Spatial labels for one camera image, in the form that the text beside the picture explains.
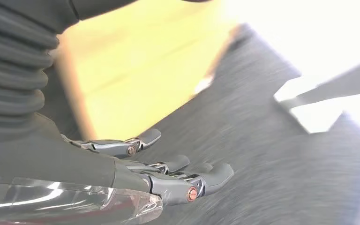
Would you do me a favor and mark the dark grey floor rug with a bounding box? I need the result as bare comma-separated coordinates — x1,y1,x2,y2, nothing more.
40,23,360,225

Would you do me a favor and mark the grey kiosk stand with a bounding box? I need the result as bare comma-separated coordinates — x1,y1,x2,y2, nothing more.
273,54,360,140

